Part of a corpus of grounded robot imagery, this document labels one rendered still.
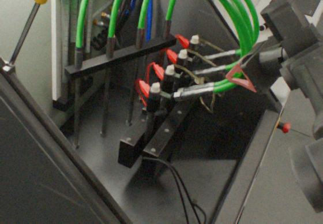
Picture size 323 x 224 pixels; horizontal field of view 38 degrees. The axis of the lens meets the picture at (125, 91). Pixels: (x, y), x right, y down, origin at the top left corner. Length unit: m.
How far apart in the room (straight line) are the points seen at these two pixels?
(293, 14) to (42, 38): 0.57
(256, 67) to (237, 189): 0.35
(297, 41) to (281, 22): 0.04
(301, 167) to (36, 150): 0.48
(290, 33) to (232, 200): 0.45
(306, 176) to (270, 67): 0.48
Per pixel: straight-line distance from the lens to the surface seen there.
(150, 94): 1.02
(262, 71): 0.85
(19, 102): 0.73
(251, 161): 1.17
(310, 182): 0.37
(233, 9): 0.86
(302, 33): 0.77
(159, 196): 1.19
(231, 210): 1.05
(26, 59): 1.06
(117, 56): 1.15
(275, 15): 0.76
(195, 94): 0.98
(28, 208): 0.90
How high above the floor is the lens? 1.75
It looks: 39 degrees down
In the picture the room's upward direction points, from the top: 6 degrees clockwise
